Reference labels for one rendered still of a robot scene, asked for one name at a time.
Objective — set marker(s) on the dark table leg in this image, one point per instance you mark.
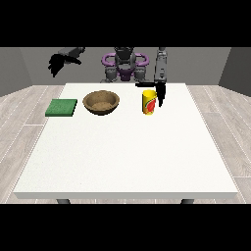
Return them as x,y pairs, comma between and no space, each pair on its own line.
187,201
63,201

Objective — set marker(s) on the brown wooden bowl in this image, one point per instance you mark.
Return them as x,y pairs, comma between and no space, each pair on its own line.
101,102

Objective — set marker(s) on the grey robot trunk purple rings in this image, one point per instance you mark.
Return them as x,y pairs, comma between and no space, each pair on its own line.
124,67

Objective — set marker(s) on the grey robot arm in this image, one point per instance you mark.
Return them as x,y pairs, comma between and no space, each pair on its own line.
160,65
72,51

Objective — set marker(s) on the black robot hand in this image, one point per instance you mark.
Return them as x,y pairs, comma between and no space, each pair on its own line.
160,90
59,63

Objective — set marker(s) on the yellow cup with melon print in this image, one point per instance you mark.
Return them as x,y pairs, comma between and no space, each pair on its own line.
149,102

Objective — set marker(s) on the green square pad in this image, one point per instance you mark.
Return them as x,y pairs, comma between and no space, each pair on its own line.
61,107

